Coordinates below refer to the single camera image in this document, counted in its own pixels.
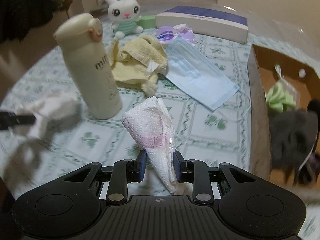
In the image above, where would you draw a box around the brown cardboard box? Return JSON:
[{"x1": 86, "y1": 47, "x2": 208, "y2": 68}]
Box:
[{"x1": 247, "y1": 44, "x2": 320, "y2": 180}]

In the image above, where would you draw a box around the white cloth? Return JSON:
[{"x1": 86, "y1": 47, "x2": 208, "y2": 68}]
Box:
[{"x1": 0, "y1": 91, "x2": 83, "y2": 198}]

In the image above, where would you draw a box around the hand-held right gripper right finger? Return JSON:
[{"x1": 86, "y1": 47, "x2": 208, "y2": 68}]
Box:
[{"x1": 174, "y1": 150, "x2": 257, "y2": 205}]

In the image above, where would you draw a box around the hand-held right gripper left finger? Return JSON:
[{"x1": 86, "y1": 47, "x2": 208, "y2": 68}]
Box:
[{"x1": 64, "y1": 150, "x2": 147, "y2": 205}]

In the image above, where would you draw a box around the cream thermos bottle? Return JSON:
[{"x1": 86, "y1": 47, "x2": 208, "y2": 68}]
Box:
[{"x1": 54, "y1": 12, "x2": 123, "y2": 120}]

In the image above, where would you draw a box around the small green box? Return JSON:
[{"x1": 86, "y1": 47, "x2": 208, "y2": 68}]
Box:
[{"x1": 137, "y1": 14, "x2": 157, "y2": 29}]

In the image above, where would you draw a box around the white and blue flat box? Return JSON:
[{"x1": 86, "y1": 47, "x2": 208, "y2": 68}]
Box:
[{"x1": 155, "y1": 5, "x2": 248, "y2": 43}]

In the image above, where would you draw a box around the purple tissue packet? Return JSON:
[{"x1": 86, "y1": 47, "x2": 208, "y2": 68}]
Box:
[{"x1": 156, "y1": 24, "x2": 195, "y2": 46}]

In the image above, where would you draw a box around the black puffer jacket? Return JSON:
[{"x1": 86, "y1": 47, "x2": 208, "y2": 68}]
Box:
[{"x1": 0, "y1": 0, "x2": 59, "y2": 44}]

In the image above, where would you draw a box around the black round pad red centre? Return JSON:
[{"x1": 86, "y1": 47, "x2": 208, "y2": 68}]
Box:
[{"x1": 307, "y1": 99, "x2": 320, "y2": 114}]

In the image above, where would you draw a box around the yellow towel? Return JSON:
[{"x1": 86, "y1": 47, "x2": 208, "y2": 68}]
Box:
[{"x1": 107, "y1": 35, "x2": 169, "y2": 97}]

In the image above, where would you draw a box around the green floral tablecloth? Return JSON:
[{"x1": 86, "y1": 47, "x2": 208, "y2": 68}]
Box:
[{"x1": 0, "y1": 21, "x2": 320, "y2": 240}]

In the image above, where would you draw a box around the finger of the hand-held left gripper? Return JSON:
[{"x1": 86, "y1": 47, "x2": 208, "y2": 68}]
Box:
[{"x1": 0, "y1": 111, "x2": 36, "y2": 131}]

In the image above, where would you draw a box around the clear plastic bag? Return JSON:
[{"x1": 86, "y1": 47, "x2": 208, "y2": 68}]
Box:
[{"x1": 264, "y1": 64, "x2": 302, "y2": 113}]

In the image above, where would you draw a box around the purple scrunchie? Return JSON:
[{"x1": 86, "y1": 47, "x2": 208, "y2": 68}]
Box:
[{"x1": 299, "y1": 154, "x2": 320, "y2": 180}]

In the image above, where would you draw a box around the green scrunchie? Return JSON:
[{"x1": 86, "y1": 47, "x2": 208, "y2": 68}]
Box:
[{"x1": 265, "y1": 83, "x2": 297, "y2": 113}]

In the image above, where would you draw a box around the white rabbit plush toy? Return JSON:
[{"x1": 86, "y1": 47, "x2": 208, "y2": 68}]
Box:
[{"x1": 104, "y1": 0, "x2": 143, "y2": 39}]

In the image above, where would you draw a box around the white pink-printed tissue pack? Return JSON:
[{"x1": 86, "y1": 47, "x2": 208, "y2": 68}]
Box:
[{"x1": 121, "y1": 96, "x2": 192, "y2": 195}]

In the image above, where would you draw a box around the grey fluffy eye mask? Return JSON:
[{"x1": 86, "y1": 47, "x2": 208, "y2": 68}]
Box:
[{"x1": 269, "y1": 109, "x2": 320, "y2": 183}]

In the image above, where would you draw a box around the blue face mask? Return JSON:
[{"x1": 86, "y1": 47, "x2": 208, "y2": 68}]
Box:
[{"x1": 164, "y1": 38, "x2": 252, "y2": 123}]

